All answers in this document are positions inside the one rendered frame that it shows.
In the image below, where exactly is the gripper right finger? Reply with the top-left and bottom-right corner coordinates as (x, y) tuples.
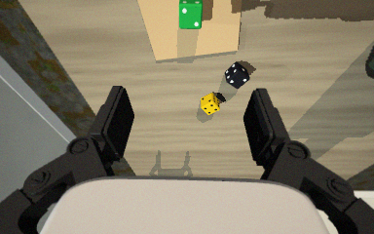
(243, 88), (374, 234)

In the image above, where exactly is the tan flat mat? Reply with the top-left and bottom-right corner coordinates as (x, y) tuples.
(137, 0), (242, 60)

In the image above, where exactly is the green die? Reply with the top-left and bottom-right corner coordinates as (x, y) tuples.
(179, 0), (203, 29)

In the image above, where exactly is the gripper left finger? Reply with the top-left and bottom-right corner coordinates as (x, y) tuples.
(0, 86), (134, 234)

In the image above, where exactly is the yellow die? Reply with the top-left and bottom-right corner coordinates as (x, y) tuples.
(201, 93), (220, 115)

